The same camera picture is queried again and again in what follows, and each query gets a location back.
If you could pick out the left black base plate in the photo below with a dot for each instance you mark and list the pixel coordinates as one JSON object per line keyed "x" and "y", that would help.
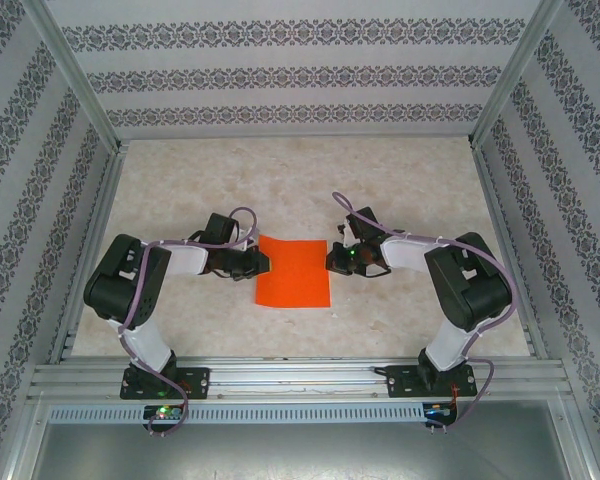
{"x": 197, "y": 382}

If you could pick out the aluminium frame bar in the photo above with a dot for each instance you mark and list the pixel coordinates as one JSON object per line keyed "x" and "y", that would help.
{"x": 575, "y": 440}
{"x": 26, "y": 440}

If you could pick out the aluminium corner post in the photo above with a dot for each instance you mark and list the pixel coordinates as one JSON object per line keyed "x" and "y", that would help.
{"x": 76, "y": 75}
{"x": 512, "y": 75}

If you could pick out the grey sheet metal tray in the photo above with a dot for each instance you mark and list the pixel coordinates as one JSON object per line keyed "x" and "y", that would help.
{"x": 300, "y": 455}

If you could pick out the aluminium mounting rail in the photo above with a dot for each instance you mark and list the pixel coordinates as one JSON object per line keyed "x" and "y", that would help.
{"x": 300, "y": 375}

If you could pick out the left controller board with LEDs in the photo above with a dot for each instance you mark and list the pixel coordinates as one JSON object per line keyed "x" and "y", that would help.
{"x": 162, "y": 412}

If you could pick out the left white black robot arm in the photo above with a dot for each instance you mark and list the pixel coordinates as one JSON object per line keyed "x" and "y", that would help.
{"x": 110, "y": 290}

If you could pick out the orange paper sheet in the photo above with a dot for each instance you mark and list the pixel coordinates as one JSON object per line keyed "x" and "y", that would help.
{"x": 292, "y": 272}

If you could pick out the right controller board with LEDs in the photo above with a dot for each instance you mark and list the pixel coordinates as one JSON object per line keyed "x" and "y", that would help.
{"x": 437, "y": 412}

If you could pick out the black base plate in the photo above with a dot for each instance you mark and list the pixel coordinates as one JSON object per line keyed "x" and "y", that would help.
{"x": 197, "y": 382}
{"x": 400, "y": 382}

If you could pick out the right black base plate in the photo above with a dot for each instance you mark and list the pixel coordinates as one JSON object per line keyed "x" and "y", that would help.
{"x": 400, "y": 382}

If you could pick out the controller board with leds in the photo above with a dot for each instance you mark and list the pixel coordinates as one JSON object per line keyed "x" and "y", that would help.
{"x": 162, "y": 412}
{"x": 437, "y": 412}

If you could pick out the aluminium side rail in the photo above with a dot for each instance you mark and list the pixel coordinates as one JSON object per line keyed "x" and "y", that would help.
{"x": 87, "y": 250}
{"x": 509, "y": 250}

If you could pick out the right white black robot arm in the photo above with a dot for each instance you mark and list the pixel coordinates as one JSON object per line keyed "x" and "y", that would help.
{"x": 470, "y": 295}

